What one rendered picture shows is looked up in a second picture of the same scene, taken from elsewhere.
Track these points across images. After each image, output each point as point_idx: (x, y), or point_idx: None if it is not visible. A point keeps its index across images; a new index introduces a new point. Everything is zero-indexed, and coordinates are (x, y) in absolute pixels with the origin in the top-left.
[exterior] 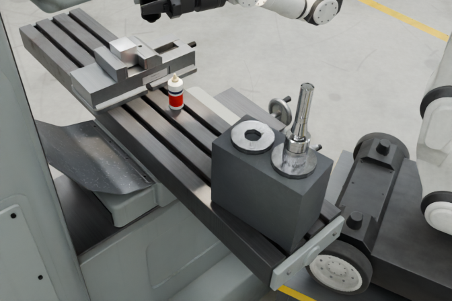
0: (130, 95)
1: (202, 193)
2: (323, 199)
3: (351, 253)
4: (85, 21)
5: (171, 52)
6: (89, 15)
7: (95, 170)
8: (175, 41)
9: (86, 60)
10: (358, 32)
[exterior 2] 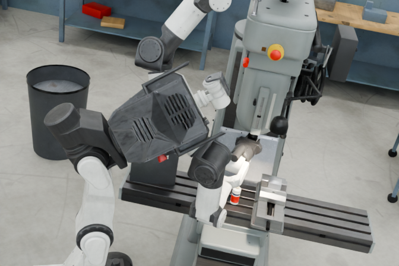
0: (256, 193)
1: (180, 173)
2: (132, 188)
3: (108, 254)
4: (351, 231)
5: (263, 208)
6: (358, 237)
7: (230, 173)
8: (272, 217)
9: (305, 206)
10: None
